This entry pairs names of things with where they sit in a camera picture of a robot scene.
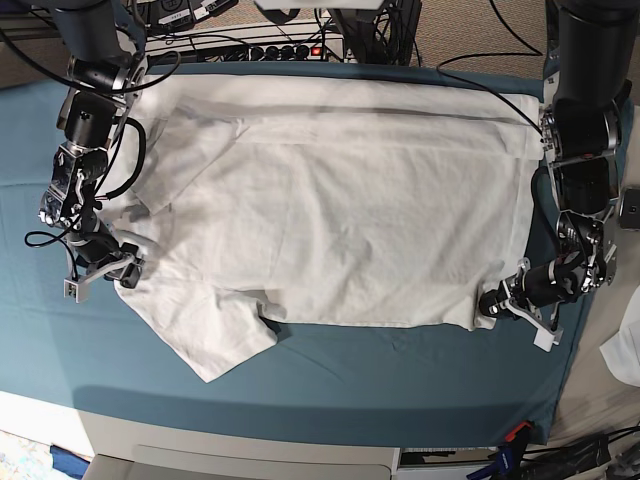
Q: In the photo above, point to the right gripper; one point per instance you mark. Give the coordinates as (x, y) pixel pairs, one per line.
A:
(122, 263)

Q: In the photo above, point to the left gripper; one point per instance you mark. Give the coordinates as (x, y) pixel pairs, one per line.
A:
(532, 293)

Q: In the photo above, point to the white T-shirt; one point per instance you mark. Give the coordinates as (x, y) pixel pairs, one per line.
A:
(321, 201)

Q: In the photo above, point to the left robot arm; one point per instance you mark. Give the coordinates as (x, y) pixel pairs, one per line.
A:
(589, 48)

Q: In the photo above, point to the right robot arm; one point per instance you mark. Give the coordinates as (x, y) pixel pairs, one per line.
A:
(105, 77)

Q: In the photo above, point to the teal table cloth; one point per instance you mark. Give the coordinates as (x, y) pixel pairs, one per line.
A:
(422, 387)

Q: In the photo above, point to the orange black clamp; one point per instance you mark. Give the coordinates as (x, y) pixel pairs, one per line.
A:
(524, 426)

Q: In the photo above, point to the white cloth at right edge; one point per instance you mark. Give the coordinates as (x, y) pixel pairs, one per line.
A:
(621, 351)

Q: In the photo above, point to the blue black clamp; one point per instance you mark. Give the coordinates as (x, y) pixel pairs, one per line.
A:
(506, 461)

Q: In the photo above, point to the grey device at table edge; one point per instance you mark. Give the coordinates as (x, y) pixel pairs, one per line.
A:
(629, 209)

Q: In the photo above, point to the grey plastic bin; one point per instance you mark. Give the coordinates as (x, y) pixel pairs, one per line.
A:
(159, 463)

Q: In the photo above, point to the blue cloth on floor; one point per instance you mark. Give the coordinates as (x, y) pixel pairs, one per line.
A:
(68, 463)

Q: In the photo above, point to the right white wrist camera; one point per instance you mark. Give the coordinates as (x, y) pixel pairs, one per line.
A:
(77, 289)

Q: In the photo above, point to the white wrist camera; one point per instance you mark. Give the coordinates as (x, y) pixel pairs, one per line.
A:
(77, 289)
(546, 339)

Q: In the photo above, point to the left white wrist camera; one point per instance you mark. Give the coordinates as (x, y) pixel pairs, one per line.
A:
(546, 339)

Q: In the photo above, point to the white power strip red switch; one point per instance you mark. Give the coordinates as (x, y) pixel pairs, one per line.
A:
(314, 51)

